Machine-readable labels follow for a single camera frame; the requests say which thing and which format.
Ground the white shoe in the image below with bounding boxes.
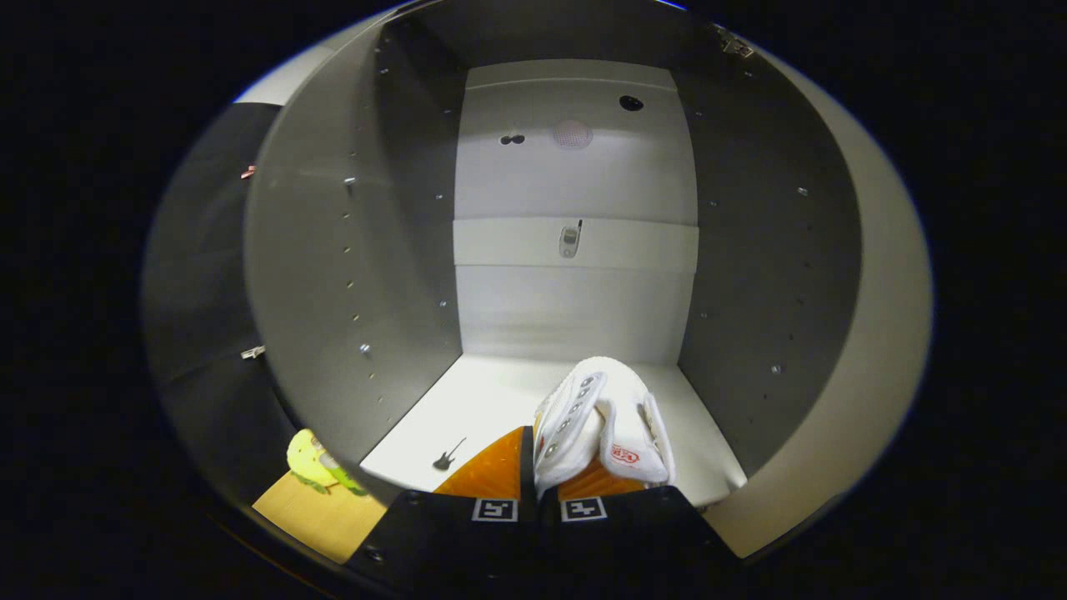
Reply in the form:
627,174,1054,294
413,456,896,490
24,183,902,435
532,357,676,501

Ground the yellow plush toy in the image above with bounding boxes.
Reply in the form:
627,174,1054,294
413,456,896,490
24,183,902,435
286,429,347,493

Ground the grey shoe cabinet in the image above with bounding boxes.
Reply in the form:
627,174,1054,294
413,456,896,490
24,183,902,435
242,0,864,509

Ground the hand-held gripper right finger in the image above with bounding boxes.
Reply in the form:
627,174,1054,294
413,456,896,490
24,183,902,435
540,458,743,600

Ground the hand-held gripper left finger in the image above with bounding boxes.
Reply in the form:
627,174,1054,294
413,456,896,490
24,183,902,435
346,425,543,600

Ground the black backdrop cloth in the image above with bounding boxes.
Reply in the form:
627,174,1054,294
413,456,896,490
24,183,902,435
142,104,293,501

